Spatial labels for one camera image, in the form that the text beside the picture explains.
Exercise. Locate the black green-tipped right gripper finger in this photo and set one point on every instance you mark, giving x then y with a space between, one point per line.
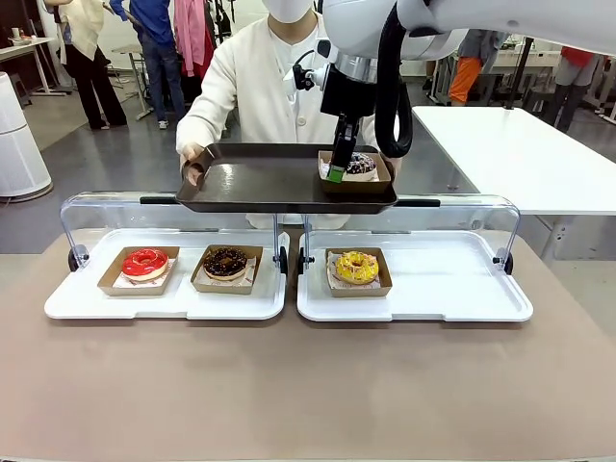
353 135
339 154

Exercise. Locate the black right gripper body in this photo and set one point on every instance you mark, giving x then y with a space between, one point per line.
346 96

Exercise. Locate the white printed paper liner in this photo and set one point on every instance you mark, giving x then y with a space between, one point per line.
252 272
171 269
323 166
331 269

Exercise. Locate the brown cardboard donut box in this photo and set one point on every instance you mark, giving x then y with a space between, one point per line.
115 288
216 288
366 187
358 291

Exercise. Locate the dark brown serving tray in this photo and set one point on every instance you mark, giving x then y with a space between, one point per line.
269 183

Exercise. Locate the yellow sprinkled donut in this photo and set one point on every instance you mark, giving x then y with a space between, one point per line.
356 267

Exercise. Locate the person's right forearm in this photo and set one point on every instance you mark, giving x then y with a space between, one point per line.
197 120

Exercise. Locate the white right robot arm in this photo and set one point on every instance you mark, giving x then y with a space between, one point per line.
481 24

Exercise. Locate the person in cream cardigan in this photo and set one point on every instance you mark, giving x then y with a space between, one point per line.
260 86

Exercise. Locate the chocolate sprinkled donut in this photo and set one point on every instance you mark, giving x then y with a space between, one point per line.
224 264

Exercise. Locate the red glazed donut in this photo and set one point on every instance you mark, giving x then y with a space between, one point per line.
144 264

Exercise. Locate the person's left hand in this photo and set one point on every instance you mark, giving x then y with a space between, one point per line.
396 171

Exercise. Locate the person's right hand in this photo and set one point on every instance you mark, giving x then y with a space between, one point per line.
192 156

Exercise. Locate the bystander in orange shorts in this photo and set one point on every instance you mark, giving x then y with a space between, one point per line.
469 67

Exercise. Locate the clear hinged display lid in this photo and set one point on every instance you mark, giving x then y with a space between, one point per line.
96 212
457 216

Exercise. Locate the white display tray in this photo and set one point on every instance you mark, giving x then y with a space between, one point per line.
433 289
216 305

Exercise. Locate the white side table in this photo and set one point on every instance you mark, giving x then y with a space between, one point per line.
520 159

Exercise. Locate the bystander in pink coat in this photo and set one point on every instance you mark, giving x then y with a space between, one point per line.
190 33

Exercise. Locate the black pole stand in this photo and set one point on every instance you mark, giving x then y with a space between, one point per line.
522 72

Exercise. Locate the bystander in blue shirt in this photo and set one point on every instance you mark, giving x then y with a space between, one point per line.
159 53

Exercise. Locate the bystander in cream jacket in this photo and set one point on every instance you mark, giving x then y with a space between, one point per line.
86 53

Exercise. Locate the white air purifier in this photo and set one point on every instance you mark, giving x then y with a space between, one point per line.
19 144

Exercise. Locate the white background desk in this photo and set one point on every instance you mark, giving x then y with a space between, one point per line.
24 45

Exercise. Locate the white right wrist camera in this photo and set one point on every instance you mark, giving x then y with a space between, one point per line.
304 79

